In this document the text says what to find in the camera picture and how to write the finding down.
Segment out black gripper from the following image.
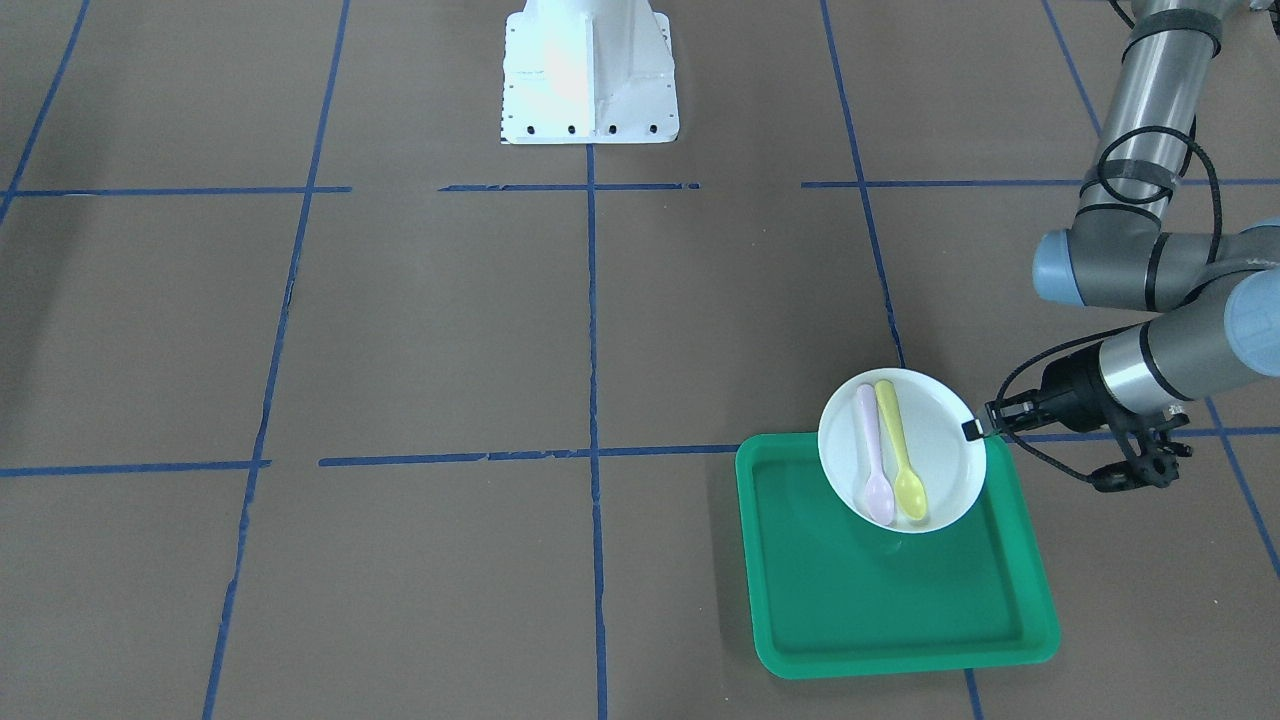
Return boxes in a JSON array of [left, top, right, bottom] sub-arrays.
[[963, 352, 1114, 442]]

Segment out white round plate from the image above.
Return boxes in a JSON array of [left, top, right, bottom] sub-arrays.
[[817, 368, 991, 534]]

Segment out yellow plastic spoon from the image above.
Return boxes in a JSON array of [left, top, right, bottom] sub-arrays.
[[873, 380, 929, 523]]

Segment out pink plastic spoon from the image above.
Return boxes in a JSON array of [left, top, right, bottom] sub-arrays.
[[855, 383, 897, 527]]

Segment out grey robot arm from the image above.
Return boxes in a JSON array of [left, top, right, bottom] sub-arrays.
[[988, 1, 1277, 432]]

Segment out green plastic tray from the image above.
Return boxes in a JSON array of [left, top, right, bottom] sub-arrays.
[[735, 433, 1061, 680]]

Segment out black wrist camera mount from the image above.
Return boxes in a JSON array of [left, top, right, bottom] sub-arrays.
[[1085, 405, 1194, 493]]

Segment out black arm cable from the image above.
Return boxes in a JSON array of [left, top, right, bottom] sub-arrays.
[[995, 126, 1226, 486]]

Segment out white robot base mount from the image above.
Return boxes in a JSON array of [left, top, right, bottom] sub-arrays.
[[499, 1, 681, 145]]

